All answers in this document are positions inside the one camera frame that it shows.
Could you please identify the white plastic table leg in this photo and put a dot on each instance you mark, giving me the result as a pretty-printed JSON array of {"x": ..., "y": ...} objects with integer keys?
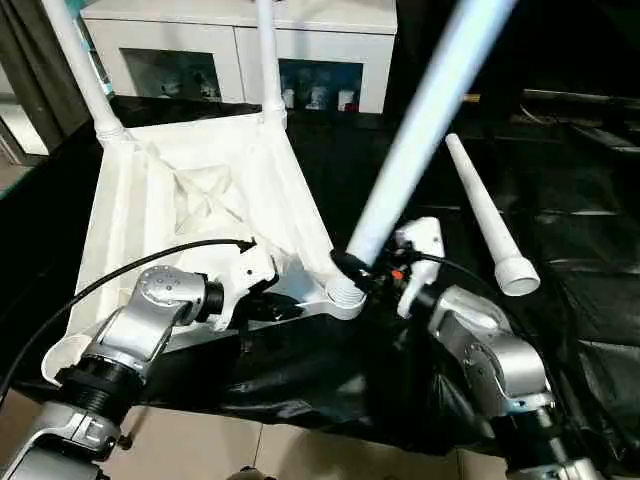
[
  {"x": 270, "y": 60},
  {"x": 485, "y": 210},
  {"x": 425, "y": 125},
  {"x": 85, "y": 75}
]

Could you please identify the white plastic table top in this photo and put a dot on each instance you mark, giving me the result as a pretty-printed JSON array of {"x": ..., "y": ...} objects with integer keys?
[{"x": 140, "y": 210}]

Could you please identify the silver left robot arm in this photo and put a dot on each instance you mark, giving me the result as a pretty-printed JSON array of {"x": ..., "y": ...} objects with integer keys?
[{"x": 145, "y": 310}]

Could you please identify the black mat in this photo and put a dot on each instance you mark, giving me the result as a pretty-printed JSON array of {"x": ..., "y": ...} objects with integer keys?
[{"x": 550, "y": 250}]

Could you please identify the small tan label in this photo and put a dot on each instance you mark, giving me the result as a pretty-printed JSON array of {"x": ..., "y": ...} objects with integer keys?
[{"x": 473, "y": 97}]

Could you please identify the white cabinet with glass doors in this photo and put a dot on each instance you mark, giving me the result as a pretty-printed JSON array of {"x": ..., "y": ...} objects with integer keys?
[{"x": 200, "y": 30}]

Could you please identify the grey curtain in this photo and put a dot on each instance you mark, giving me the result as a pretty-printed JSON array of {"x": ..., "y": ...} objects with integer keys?
[{"x": 30, "y": 85}]

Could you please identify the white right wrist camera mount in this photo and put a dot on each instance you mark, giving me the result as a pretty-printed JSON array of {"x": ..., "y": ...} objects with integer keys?
[{"x": 425, "y": 240}]

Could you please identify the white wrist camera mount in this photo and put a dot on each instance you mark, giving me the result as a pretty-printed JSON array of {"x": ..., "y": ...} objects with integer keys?
[
  {"x": 247, "y": 270},
  {"x": 425, "y": 240}
]

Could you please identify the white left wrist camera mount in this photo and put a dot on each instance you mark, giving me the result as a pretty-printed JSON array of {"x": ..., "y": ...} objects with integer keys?
[{"x": 247, "y": 270}]

